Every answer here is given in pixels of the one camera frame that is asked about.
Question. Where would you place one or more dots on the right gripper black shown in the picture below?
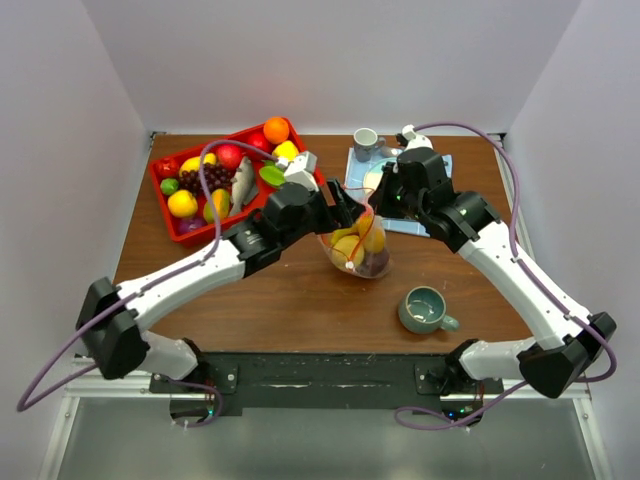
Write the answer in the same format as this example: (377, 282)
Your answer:
(389, 176)

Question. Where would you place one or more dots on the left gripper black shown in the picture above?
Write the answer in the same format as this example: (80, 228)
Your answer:
(343, 214)

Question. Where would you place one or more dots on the yellow banana toy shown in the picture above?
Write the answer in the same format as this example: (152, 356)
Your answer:
(341, 233)

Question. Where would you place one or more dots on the orange yellow mango toy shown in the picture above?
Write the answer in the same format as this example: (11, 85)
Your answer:
(371, 233)

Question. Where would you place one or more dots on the yellow lemon toy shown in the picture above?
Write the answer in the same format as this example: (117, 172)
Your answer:
(348, 253)

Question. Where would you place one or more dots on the clear zip top bag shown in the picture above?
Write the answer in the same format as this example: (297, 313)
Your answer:
(324, 238)

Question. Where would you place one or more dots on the dark red plum toy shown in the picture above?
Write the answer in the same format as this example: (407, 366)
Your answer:
(374, 265)

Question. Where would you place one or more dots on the green bell pepper toy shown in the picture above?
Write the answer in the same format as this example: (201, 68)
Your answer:
(272, 176)

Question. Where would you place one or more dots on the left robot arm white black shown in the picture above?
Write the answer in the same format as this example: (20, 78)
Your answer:
(115, 320)

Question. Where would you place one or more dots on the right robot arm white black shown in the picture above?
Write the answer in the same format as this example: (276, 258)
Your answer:
(565, 337)

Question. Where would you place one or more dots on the blue checked cloth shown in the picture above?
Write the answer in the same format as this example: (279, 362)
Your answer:
(355, 172)

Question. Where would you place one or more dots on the blue cream plate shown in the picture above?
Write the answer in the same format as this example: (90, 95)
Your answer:
(374, 174)

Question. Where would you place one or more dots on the grey white cup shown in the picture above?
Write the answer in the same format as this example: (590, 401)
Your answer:
(366, 142)

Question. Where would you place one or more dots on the yellow pepper toy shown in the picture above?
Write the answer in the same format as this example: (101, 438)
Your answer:
(286, 149)

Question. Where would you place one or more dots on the orange fruit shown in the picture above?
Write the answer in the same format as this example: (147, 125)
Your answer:
(276, 130)

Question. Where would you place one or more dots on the grey toy fish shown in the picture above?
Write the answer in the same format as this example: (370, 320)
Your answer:
(244, 187)

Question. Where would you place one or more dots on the red apple toy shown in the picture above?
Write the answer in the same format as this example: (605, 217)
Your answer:
(258, 140)

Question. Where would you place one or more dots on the green yellow mango toy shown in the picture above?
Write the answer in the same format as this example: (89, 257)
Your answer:
(221, 202)

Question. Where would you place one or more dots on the green ceramic mug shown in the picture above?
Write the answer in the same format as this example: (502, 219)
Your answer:
(423, 310)

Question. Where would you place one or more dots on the purple grapes bunch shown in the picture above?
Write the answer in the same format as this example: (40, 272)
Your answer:
(216, 177)

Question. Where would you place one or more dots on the red plastic tray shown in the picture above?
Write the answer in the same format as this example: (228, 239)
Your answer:
(259, 159)

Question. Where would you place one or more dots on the purple onion toy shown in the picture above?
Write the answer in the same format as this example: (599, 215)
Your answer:
(189, 225)

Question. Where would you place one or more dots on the yellow round fruit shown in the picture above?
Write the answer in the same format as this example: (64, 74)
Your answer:
(182, 204)

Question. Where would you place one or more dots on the green lime toy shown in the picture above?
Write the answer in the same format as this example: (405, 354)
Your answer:
(169, 186)

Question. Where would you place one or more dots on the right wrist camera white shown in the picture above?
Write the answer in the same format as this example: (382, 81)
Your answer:
(409, 138)

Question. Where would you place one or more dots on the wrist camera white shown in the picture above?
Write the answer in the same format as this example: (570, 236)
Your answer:
(409, 138)
(299, 170)

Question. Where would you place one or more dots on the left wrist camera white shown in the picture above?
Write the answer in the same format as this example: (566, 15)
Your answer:
(299, 170)

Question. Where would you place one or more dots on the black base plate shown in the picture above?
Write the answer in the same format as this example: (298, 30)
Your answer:
(334, 380)

